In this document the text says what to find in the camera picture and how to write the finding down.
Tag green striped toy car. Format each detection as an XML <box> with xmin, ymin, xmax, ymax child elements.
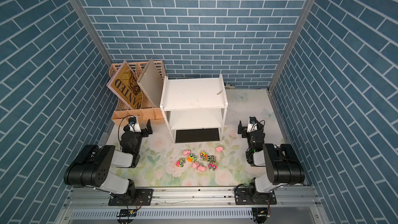
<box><xmin>200</xmin><ymin>151</ymin><xmax>208</xmax><ymax>161</ymax></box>

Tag pink green toy car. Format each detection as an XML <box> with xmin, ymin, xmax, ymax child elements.
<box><xmin>176</xmin><ymin>158</ymin><xmax>186</xmax><ymax>168</ymax></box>

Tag orange green toy car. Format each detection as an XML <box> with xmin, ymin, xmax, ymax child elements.
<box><xmin>187</xmin><ymin>153</ymin><xmax>198</xmax><ymax>162</ymax></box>

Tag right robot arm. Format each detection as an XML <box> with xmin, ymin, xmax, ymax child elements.
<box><xmin>234</xmin><ymin>117</ymin><xmax>305</xmax><ymax>205</ymax></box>

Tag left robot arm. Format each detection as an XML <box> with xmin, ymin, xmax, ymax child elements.
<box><xmin>64</xmin><ymin>115</ymin><xmax>153</xmax><ymax>206</ymax></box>

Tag pink pig toy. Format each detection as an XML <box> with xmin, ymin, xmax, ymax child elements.
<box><xmin>182</xmin><ymin>150</ymin><xmax>191</xmax><ymax>156</ymax></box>
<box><xmin>215</xmin><ymin>146</ymin><xmax>223</xmax><ymax>152</ymax></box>
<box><xmin>197</xmin><ymin>166</ymin><xmax>207</xmax><ymax>172</ymax></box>
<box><xmin>192</xmin><ymin>161</ymin><xmax>200</xmax><ymax>169</ymax></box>

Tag floral table mat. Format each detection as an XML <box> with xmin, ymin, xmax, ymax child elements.
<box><xmin>110</xmin><ymin>89</ymin><xmax>285</xmax><ymax>187</ymax></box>

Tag pink green toy truck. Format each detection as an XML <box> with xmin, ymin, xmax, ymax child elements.
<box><xmin>208</xmin><ymin>161</ymin><xmax>218</xmax><ymax>171</ymax></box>

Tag peach desk file organizer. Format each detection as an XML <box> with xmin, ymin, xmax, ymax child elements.
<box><xmin>107</xmin><ymin>59</ymin><xmax>166</xmax><ymax>124</ymax></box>

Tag beige board book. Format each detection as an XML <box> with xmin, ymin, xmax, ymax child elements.
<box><xmin>137</xmin><ymin>59</ymin><xmax>163</xmax><ymax>108</ymax></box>

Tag white three-tier shelf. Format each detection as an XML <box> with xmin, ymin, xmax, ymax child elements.
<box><xmin>160</xmin><ymin>74</ymin><xmax>228</xmax><ymax>144</ymax></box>

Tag wanted poster book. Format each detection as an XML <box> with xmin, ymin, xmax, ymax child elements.
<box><xmin>107</xmin><ymin>60</ymin><xmax>143</xmax><ymax>110</ymax></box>

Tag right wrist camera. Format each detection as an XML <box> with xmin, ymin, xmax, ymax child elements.
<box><xmin>247</xmin><ymin>117</ymin><xmax>259</xmax><ymax>133</ymax></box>

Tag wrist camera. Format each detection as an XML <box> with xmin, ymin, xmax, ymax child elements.
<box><xmin>127</xmin><ymin>116</ymin><xmax>141</xmax><ymax>132</ymax></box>
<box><xmin>247</xmin><ymin>117</ymin><xmax>259</xmax><ymax>133</ymax></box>

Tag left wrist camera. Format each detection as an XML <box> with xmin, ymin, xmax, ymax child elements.
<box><xmin>127</xmin><ymin>116</ymin><xmax>141</xmax><ymax>132</ymax></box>

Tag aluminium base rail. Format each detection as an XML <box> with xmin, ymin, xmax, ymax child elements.
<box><xmin>63</xmin><ymin>186</ymin><xmax>321</xmax><ymax>209</ymax></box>

